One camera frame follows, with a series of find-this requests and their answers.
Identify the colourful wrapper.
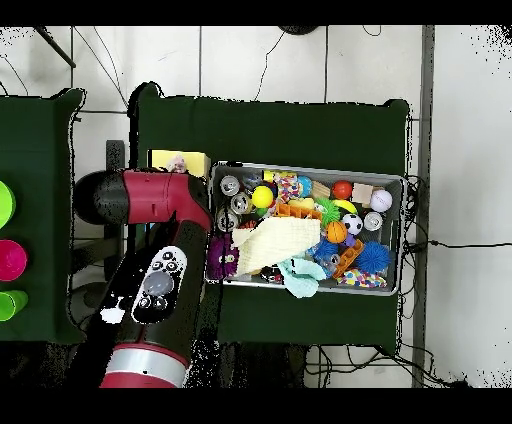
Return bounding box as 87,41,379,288
275,172,301,203
165,153,189,174

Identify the black floor cable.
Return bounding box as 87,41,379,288
401,239,512,250

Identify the green spiky ball with eyes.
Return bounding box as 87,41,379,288
315,197,342,226

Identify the yellow smooth ball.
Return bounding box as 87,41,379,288
251,185,276,210

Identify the small orange basketball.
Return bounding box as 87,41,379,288
325,220,349,244

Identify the purple spiky ball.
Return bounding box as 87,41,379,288
205,233,240,280

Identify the shallow wire mesh bin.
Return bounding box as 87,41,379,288
203,160,406,297

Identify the blue spiky ball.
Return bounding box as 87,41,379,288
354,240,391,275

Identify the black pole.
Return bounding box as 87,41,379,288
33,25,77,69

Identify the small soccer ball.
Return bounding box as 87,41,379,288
340,212,364,236

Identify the cream knitted cloth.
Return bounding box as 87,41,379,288
231,215,322,277

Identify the black upright panel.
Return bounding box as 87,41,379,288
104,139,126,283

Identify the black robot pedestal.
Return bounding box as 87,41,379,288
217,343,307,388

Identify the black round object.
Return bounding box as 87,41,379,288
277,25,320,36

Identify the dark green table cloth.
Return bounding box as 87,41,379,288
125,82,411,355
0,88,90,346

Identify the neon green plastic cup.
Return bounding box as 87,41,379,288
0,289,30,322
0,180,17,230

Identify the small white baseball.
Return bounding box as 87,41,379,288
369,188,394,213

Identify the pink plastic cup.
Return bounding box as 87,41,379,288
0,238,29,282

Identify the grey stand foot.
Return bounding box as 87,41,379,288
69,281,110,323

